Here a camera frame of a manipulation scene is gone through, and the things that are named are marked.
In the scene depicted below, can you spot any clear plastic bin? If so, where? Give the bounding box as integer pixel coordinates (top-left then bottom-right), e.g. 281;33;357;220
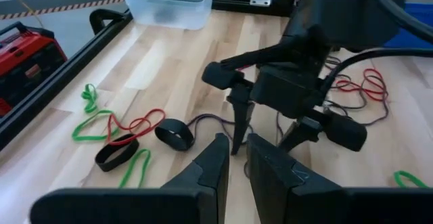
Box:
123;0;214;31

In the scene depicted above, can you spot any red black power station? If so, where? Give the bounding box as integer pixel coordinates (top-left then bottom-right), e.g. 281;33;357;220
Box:
0;21;68;116

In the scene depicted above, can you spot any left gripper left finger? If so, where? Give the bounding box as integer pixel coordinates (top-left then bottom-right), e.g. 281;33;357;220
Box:
30;132;231;224

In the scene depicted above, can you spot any thin dark rubber band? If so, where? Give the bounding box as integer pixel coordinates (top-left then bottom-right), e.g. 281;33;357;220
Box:
187;112;254;143
323;56;390;127

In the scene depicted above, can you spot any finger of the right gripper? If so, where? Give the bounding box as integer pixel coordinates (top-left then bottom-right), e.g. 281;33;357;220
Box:
225;85;256;156
277;115;323;153

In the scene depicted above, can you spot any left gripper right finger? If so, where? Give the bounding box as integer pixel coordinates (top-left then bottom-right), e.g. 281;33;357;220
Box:
246;132;433;224

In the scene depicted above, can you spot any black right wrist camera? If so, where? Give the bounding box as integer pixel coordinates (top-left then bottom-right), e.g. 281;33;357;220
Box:
250;64;326;120

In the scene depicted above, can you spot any black frame handle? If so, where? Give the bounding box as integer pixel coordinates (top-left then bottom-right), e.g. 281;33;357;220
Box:
89;8;133;36

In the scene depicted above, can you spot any wide black rubber band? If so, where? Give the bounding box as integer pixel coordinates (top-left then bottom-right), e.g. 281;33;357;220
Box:
94;133;140;173
154;118;196;152

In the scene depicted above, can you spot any green rubber band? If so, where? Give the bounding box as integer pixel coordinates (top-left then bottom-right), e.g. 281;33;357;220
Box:
393;170;430;189
71;109;120;142
80;83;99;114
117;148;152;189

